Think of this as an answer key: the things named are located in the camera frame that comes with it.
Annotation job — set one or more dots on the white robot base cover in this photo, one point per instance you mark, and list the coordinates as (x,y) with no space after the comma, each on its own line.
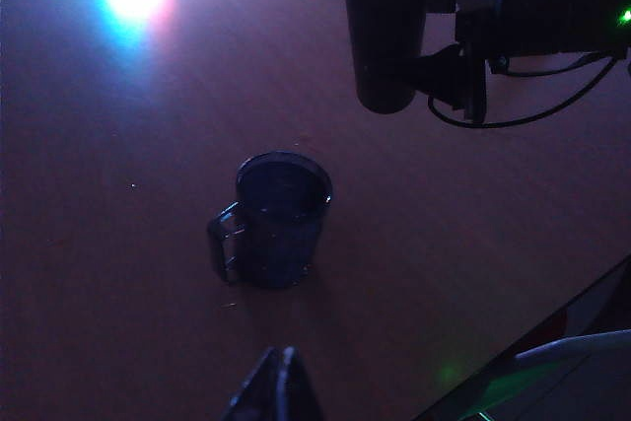
(567,376)

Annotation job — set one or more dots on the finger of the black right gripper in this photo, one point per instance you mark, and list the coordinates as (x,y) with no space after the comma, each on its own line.
(458,76)

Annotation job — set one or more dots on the black thermos cup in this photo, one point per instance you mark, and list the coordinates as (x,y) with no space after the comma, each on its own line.
(384,36)

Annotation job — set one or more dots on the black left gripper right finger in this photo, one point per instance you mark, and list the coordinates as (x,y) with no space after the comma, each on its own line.
(298,391)

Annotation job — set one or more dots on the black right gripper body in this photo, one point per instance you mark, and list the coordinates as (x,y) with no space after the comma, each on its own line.
(552,17)

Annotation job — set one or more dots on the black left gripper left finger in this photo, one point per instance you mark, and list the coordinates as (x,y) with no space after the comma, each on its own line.
(261,391)

